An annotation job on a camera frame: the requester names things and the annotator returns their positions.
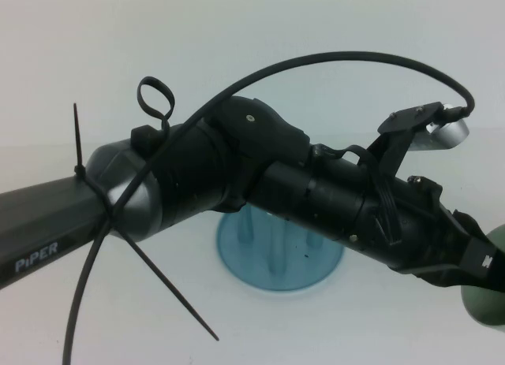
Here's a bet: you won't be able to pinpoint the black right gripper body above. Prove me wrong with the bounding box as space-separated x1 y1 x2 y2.
346 174 477 281

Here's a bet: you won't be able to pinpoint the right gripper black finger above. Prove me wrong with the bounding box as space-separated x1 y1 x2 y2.
452 209 505 282
394 263 505 295

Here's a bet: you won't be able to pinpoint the pale green plastic cup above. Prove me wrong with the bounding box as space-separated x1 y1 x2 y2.
459 222 505 327

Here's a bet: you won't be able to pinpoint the blue cup stand white caps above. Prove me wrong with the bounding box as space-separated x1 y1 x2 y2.
215 205 344 292

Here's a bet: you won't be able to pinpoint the black zip tie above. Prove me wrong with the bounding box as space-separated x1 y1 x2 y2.
72 102 114 224
112 221 220 341

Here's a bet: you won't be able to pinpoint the black ribbon cable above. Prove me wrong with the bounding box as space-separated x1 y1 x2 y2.
311 143 404 247

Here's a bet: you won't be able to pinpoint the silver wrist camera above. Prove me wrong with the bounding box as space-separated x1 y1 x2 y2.
410 103 470 151

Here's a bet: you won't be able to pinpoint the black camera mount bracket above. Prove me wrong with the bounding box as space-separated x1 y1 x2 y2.
376 101 445 184

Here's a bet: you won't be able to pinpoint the black round camera cable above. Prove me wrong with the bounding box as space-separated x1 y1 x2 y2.
62 51 477 365

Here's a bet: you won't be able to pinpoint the black flat strap loop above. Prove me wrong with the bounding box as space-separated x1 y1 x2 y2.
131 76 175 150

